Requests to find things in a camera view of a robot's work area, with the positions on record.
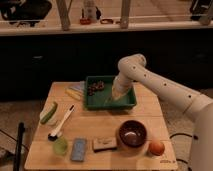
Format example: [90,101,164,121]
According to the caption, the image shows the black bag on shelf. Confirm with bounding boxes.
[0,0,52,27]

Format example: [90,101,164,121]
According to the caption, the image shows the wooden block eraser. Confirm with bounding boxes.
[92,137,117,152]

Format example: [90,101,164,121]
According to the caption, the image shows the small green cup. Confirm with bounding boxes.
[53,138,68,155]

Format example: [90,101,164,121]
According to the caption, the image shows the yellow banana pieces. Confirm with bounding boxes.
[66,89,82,100]

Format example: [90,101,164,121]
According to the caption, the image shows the brown wooden bowl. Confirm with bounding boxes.
[118,120,147,148]

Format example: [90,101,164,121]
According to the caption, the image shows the blue sponge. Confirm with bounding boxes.
[71,138,87,162]

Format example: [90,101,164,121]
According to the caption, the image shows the light blue cloth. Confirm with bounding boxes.
[69,82,84,93]

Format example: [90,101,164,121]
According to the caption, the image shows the orange fruit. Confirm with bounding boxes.
[148,140,165,156]

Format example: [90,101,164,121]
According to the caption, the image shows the white dish brush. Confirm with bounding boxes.
[48,106,74,141]

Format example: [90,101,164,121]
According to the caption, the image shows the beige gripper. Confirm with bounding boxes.
[111,88,126,101]

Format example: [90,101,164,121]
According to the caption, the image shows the black floor cable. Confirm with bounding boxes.
[169,132,198,171]

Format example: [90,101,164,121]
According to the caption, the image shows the white bottle on shelf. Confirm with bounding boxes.
[83,0,101,23]

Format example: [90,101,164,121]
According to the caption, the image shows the silver fork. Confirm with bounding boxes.
[104,97,114,105]

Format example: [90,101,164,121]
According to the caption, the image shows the black pole stand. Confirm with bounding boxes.
[13,122,25,171]

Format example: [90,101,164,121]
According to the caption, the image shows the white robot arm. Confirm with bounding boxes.
[112,54,213,171]

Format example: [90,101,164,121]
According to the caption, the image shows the dark grape bunch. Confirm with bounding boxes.
[87,81,104,96]

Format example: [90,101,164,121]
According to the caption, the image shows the green plastic tray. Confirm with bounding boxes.
[84,75,137,110]

